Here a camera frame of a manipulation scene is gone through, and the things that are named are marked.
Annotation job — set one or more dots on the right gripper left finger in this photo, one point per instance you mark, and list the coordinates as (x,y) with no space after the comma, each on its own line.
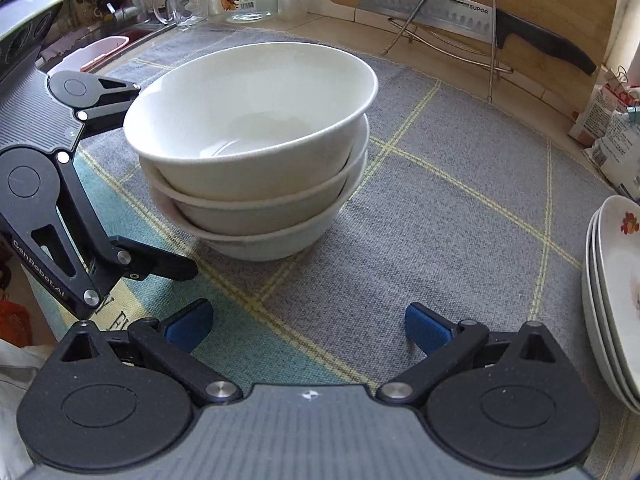
(166,346)

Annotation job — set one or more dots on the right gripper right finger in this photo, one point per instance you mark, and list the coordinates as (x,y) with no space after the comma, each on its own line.
(450,348)

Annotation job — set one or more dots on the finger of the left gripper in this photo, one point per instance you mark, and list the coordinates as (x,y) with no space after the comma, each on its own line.
(141,260)
(106,114)

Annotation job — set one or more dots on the white floral bowl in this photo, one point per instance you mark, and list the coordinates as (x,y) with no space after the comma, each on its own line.
(270,246)

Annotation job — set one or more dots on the large white fruit plate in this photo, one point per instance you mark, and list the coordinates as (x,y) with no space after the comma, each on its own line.
(602,319)

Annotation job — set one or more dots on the stained white fruit plate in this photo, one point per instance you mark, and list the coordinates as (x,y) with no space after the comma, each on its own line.
(618,261)

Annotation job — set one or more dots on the steel kitchen sink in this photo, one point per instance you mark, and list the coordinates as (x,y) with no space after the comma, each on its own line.
(53,54)

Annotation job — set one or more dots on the chrome kitchen faucet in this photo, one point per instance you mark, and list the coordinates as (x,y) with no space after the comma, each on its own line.
(125,11)

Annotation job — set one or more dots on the white colander basket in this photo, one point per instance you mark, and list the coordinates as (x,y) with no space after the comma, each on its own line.
(70,62)

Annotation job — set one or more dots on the red wash basin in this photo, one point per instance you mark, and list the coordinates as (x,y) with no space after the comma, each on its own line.
(106,48)

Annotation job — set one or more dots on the clear glass mug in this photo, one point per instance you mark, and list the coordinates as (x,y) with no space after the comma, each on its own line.
(182,13)

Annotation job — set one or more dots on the grey teal checked mat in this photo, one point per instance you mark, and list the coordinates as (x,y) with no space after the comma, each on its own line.
(461,208)

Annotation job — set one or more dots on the white blue salt bag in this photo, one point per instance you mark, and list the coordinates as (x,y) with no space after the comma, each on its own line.
(616,154)

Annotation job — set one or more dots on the red white food bag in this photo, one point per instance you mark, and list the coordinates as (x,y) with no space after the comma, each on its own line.
(612,93)

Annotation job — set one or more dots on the metal wire board rack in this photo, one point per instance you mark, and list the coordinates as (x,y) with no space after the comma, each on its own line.
(461,48)

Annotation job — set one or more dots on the black handled cleaver knife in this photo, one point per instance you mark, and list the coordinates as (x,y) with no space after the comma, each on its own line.
(476,21)

